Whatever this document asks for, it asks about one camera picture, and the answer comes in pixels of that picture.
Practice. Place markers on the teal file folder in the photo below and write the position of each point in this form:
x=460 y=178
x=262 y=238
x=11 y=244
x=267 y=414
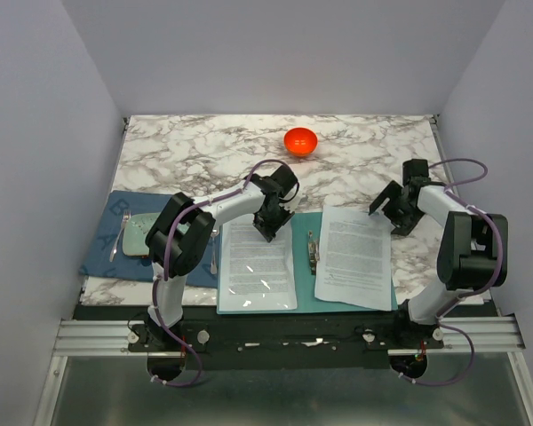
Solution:
x=304 y=280

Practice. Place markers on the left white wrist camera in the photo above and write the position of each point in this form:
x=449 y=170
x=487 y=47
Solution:
x=293 y=204

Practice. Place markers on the printed paper stack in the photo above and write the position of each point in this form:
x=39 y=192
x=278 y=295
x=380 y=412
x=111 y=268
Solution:
x=354 y=264

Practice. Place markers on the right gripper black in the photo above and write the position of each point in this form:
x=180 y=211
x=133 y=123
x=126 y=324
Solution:
x=403 y=224

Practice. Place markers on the metal folder clip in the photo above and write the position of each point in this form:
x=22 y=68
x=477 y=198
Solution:
x=313 y=252

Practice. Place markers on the printed paper sheet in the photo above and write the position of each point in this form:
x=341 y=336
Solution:
x=255 y=275

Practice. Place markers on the light green divided plate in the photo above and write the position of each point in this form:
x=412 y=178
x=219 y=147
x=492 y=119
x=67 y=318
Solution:
x=135 y=233

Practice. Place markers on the orange bowl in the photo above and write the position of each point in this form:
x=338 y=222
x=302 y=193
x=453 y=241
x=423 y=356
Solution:
x=300 y=141

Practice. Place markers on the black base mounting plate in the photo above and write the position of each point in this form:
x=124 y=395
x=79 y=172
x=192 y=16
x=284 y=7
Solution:
x=206 y=339

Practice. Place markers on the silver fork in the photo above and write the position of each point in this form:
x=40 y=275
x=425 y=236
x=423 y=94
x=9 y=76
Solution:
x=124 y=222

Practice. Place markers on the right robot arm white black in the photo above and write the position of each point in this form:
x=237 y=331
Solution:
x=472 y=257

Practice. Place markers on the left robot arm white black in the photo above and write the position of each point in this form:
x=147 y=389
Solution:
x=178 y=238

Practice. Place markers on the blue cloth placemat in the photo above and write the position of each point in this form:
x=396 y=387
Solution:
x=118 y=249

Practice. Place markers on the silver spoon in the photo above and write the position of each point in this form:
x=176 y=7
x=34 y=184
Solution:
x=214 y=263

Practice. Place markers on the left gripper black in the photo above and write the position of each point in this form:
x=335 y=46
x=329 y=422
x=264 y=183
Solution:
x=269 y=232

